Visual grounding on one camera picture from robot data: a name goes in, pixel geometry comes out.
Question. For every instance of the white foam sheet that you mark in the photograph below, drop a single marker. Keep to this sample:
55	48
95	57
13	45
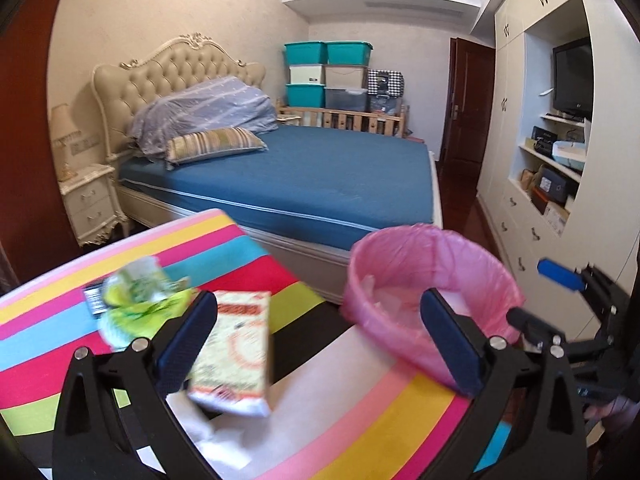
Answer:
400	300

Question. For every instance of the flat cardboard box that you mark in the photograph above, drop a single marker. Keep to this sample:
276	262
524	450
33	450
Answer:
557	217

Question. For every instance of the black television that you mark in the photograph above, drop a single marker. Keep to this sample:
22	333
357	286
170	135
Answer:
572	77

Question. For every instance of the dark wooden door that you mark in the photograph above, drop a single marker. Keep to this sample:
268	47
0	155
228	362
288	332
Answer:
467	110

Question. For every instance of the black shelf box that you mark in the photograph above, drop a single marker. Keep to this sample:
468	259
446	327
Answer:
545	141

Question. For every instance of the striped colourful tablecloth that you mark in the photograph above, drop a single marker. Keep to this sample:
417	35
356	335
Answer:
310	410

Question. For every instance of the bin with pink liner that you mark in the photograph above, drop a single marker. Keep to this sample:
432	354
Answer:
380	270

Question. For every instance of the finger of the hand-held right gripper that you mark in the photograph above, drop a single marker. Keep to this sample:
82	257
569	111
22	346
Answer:
560	272
532	327

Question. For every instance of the beige plastic storage box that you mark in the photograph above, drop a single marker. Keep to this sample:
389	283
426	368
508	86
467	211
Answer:
345	76

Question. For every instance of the dark safe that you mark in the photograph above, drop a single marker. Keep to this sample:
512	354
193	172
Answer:
557	182

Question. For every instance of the dark bag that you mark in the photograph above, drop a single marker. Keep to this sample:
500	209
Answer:
386	105

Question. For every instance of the cream built-in wardrobe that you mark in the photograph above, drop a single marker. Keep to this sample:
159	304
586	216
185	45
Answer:
510	110

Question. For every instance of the beige drink carton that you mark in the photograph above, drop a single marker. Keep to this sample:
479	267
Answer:
235	350

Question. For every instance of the white plastic storage box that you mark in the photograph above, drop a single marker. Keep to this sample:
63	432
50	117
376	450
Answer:
306	75

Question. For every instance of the black white checked bag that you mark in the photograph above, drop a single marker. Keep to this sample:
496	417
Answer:
386	82

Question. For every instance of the grey folded duvet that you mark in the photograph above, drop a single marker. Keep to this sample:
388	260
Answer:
205	110

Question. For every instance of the wooden crib rail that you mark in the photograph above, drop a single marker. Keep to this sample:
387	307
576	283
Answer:
345	121

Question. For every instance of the person's right hand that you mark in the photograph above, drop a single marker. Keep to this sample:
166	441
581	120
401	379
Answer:
602	409

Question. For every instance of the reddish wooden wall panel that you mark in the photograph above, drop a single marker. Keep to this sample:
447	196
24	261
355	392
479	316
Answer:
25	160

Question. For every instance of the green plastic wrapper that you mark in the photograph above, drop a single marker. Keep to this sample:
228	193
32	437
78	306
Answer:
137	300

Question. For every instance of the teal plastic storage box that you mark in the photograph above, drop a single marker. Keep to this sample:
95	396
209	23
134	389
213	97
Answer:
349	54
306	54
305	96

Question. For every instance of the bed with blue sheet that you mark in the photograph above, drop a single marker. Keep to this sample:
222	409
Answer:
325	180

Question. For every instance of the beige tufted headboard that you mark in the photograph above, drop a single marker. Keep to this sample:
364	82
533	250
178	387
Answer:
150	80

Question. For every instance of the clear grey storage box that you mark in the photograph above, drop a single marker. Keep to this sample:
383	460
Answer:
345	99

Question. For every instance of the small black box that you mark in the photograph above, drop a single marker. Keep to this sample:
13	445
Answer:
94	300

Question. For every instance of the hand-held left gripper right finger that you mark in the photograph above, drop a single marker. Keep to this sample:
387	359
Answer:
452	345

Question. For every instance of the white shelf box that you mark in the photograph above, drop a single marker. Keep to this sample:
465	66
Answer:
570	156

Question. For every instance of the twisted white tissue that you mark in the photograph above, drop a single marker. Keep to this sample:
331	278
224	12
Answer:
220	442

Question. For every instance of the small cardboard box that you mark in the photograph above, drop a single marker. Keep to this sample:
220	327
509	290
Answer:
528	180

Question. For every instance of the striped pillow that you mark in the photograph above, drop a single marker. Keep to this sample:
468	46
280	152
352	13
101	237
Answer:
215	144

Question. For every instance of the cream nightstand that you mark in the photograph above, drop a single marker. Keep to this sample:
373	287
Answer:
92	205

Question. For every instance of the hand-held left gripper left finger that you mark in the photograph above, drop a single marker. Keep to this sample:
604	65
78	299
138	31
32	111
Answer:
182	342

